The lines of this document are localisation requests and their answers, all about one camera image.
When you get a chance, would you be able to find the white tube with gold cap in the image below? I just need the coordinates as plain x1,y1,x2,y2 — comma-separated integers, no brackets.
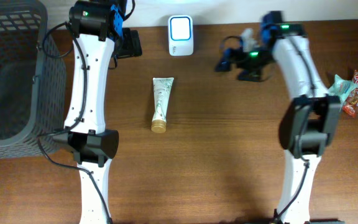
151,77,174,133

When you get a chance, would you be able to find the teal snack packet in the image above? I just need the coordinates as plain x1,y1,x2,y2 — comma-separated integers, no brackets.
328,75,357,110

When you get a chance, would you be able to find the red snack bar wrapper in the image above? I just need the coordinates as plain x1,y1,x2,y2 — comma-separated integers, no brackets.
342,70,358,118

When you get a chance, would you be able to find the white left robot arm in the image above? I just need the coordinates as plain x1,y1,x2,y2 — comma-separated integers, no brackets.
53,0,142,223

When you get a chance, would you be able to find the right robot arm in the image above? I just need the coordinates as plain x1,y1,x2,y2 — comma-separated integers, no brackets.
214,11,341,223

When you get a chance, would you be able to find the white barcode scanner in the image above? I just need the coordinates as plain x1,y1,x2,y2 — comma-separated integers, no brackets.
168,15,194,57

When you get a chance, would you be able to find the grey plastic mesh basket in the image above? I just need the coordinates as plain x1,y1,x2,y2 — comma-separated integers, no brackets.
0,1,67,159

